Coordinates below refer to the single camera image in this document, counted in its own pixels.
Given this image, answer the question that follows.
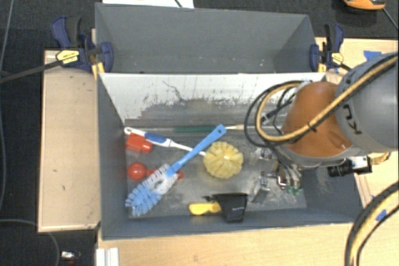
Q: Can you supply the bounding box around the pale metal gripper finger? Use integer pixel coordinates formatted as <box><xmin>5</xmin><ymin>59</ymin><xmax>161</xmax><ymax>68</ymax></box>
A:
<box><xmin>251</xmin><ymin>175</ymin><xmax>279</xmax><ymax>204</ymax></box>
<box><xmin>248</xmin><ymin>147</ymin><xmax>276</xmax><ymax>166</ymax></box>

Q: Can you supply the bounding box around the black plastic scraper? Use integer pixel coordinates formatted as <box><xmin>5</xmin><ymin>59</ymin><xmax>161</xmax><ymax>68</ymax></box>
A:
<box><xmin>203</xmin><ymin>192</ymin><xmax>249</xmax><ymax>223</ymax></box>

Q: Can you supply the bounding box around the dark green thin stick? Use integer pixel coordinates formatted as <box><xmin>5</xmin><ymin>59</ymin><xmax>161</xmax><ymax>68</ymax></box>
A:
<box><xmin>172</xmin><ymin>123</ymin><xmax>248</xmax><ymax>134</ymax></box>

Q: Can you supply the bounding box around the blue and white bottle brush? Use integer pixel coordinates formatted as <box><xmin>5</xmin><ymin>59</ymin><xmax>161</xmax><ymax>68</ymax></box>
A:
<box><xmin>124</xmin><ymin>124</ymin><xmax>228</xmax><ymax>217</ymax></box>

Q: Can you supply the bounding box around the red plastic block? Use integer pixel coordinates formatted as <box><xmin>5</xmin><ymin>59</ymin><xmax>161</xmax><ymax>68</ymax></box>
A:
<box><xmin>125</xmin><ymin>133</ymin><xmax>153</xmax><ymax>154</ymax></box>

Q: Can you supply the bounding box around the red round scoop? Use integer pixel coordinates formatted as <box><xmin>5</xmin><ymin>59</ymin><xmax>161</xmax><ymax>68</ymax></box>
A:
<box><xmin>127</xmin><ymin>161</ymin><xmax>185</xmax><ymax>182</ymax></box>

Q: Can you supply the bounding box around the grey metal bin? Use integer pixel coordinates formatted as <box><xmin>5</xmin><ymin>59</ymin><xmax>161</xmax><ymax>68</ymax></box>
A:
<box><xmin>94</xmin><ymin>2</ymin><xmax>364</xmax><ymax>241</ymax></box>

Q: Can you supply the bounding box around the pale wood flat board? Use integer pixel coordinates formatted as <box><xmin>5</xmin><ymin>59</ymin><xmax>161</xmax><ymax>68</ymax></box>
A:
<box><xmin>37</xmin><ymin>49</ymin><xmax>102</xmax><ymax>233</ymax></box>

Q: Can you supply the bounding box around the yellow sponge white handle brush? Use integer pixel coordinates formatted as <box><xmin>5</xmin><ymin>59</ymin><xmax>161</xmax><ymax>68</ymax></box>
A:
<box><xmin>123</xmin><ymin>126</ymin><xmax>244</xmax><ymax>179</ymax></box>

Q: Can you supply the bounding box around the black cylinder on white bracket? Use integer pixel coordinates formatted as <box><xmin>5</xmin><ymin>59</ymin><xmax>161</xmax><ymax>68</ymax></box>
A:
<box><xmin>327</xmin><ymin>156</ymin><xmax>373</xmax><ymax>179</ymax></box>

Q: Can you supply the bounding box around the yellow plastic handle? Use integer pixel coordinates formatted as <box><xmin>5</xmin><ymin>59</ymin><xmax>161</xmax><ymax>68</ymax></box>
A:
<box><xmin>188</xmin><ymin>201</ymin><xmax>223</xmax><ymax>216</ymax></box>

